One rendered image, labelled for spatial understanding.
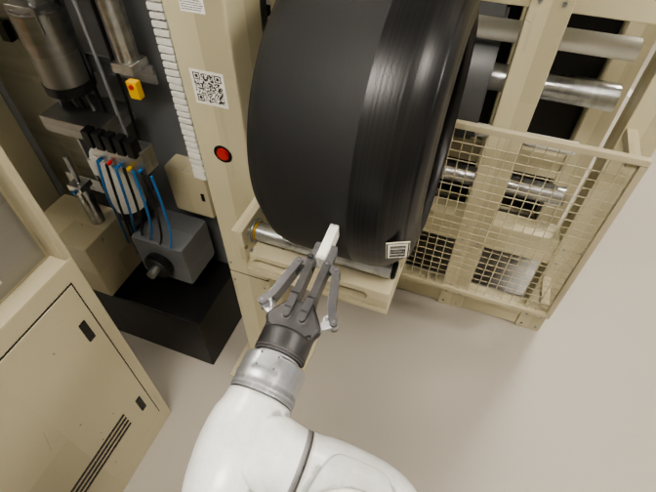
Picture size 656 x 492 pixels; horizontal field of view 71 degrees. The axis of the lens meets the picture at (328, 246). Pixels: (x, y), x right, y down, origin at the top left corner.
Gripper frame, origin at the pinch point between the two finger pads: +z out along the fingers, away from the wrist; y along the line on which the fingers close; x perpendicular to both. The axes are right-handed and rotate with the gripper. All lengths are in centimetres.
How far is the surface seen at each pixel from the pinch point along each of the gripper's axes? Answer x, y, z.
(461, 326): 123, -33, 55
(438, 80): -21.1, -10.9, 18.0
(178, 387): 113, 64, -10
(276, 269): 33.1, 18.8, 9.9
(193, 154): 14, 43, 23
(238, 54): -11.8, 27.5, 27.9
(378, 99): -20.6, -3.9, 12.3
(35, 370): 35, 60, -30
